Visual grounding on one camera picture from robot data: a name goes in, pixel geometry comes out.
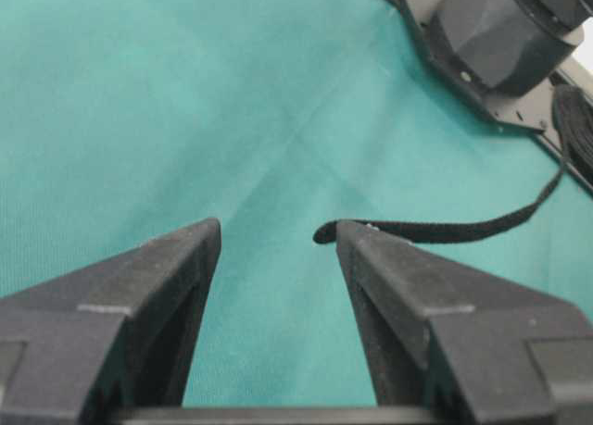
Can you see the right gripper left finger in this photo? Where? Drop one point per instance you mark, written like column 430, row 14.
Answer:
column 118, row 333

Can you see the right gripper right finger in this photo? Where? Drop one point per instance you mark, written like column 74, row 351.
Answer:
column 461, row 341

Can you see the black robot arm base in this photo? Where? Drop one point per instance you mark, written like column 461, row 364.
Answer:
column 506, row 47

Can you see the green table cloth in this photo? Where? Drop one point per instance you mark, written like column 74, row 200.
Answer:
column 125, row 119

